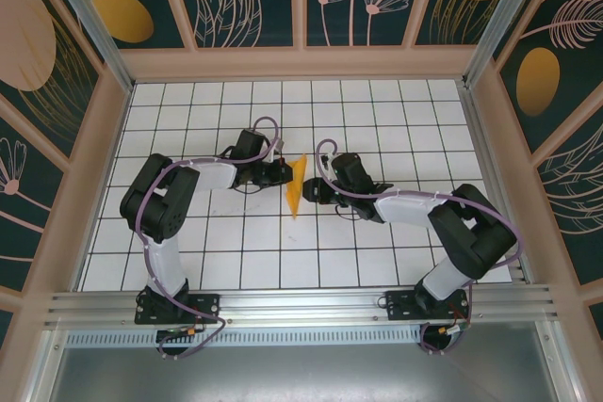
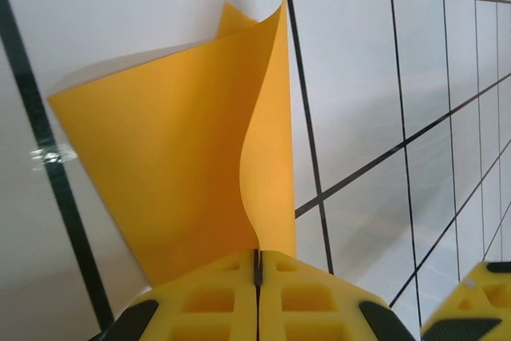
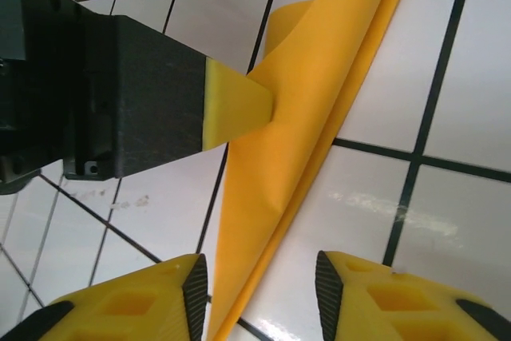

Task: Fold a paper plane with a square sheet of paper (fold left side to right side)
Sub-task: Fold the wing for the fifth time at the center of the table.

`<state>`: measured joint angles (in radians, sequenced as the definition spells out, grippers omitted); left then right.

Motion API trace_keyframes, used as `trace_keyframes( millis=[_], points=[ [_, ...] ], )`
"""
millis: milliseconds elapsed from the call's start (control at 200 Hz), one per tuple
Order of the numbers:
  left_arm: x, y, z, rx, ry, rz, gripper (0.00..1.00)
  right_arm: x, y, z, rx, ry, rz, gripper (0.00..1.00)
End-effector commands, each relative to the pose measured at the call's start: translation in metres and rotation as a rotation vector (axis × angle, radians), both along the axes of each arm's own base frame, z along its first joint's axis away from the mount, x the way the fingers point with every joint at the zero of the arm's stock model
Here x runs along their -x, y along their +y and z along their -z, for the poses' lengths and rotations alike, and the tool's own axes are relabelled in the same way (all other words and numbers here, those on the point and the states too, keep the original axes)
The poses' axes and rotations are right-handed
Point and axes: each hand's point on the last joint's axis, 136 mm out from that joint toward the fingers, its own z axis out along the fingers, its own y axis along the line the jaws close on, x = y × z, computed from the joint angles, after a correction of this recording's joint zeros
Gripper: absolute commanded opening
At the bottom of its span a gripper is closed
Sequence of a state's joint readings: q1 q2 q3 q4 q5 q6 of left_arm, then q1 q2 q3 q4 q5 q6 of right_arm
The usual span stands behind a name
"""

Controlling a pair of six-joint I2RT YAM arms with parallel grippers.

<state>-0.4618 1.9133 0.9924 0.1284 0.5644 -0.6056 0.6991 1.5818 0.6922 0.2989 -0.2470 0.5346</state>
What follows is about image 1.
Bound orange square paper sheet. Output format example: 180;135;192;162
285;152;310;220

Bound grey metal sheet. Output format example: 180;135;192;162
41;345;566;402

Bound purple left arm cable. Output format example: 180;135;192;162
134;117;283;361

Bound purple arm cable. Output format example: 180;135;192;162
314;137;525;356
134;117;283;361

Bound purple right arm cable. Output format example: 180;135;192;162
314;137;525;356

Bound aluminium side rail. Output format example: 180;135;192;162
459;81;536;285

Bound long aluminium mounting rail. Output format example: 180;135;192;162
44;282;562;329

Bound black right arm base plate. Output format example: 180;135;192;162
384;288;472;323

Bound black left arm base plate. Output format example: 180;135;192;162
135;292;222;326

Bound aluminium corner post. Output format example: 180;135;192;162
464;0;552;88
37;0;136;93

